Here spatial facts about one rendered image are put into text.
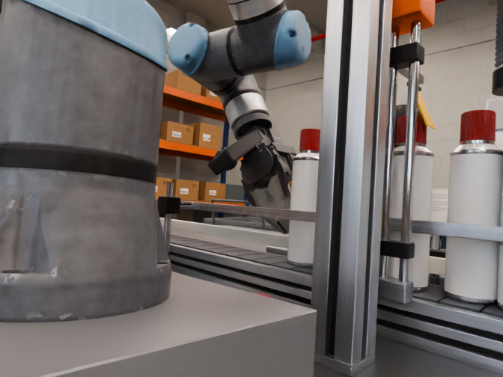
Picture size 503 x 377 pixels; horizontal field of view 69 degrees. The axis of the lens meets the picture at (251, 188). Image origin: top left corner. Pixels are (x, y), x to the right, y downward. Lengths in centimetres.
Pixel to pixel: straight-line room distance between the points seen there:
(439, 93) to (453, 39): 68
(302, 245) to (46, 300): 38
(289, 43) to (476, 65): 485
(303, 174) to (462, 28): 509
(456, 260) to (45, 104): 40
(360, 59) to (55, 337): 30
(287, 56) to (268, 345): 40
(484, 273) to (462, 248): 3
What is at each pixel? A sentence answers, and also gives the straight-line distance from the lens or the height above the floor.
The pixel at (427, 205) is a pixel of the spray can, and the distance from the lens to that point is 46.
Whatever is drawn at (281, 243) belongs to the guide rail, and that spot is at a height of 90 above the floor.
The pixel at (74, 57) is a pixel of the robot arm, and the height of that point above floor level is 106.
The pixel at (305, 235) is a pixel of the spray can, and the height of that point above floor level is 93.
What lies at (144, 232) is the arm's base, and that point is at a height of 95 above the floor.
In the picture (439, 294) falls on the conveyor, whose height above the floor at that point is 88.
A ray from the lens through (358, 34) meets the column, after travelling 36.
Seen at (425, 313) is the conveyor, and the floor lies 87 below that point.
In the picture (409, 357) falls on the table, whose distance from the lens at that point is 42.
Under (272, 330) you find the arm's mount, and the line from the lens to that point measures 25.
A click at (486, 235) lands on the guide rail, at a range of 42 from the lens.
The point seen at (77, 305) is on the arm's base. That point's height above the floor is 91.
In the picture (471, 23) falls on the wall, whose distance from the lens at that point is 555.
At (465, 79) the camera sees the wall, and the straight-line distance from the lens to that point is 531.
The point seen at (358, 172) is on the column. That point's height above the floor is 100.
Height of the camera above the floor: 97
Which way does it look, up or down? 2 degrees up
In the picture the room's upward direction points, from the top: 3 degrees clockwise
